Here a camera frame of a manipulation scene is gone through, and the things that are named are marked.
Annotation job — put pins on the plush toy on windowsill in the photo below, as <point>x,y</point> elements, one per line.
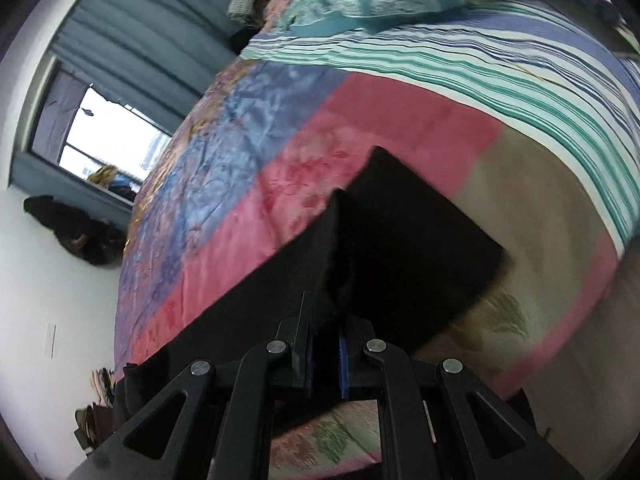
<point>103,177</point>

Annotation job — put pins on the blue curtain left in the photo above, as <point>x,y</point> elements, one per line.
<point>59,107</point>

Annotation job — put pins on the black coat hanging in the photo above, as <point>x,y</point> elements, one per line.
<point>97,242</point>

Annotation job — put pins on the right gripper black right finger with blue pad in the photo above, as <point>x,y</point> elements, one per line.
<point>440,421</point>

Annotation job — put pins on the black pants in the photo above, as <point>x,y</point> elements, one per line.
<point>388,250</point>

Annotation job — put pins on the blue curtain right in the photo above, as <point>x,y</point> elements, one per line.
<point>157,55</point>

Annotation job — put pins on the green blue striped sheet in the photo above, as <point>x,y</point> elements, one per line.
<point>521,63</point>

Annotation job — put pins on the clothes pile at left edge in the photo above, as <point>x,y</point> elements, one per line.
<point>95,422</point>

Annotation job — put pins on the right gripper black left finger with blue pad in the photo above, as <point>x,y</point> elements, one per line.
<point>214,421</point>

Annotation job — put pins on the blue curtain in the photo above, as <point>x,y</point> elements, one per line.
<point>59,107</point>
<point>157,55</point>

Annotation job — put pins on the colourful striped satin bedspread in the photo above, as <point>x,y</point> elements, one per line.
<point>257,160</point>

